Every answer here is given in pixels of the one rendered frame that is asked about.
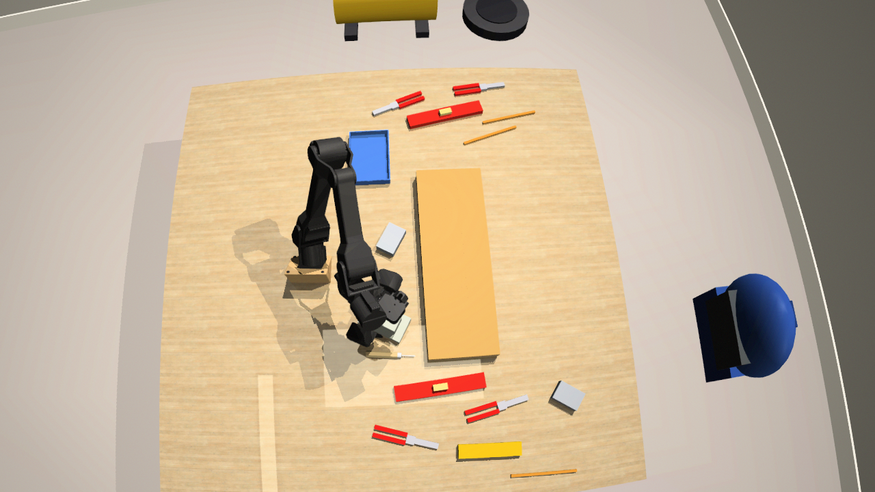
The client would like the orange panel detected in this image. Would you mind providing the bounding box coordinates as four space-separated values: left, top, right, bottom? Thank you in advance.
416 168 500 361

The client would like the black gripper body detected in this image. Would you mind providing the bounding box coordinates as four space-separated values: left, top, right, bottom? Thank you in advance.
346 269 403 347

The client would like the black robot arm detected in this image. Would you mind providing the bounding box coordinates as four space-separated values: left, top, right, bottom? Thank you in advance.
291 137 409 331

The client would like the blue rectangular tray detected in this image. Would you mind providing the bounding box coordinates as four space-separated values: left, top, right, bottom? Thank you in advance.
349 129 391 185

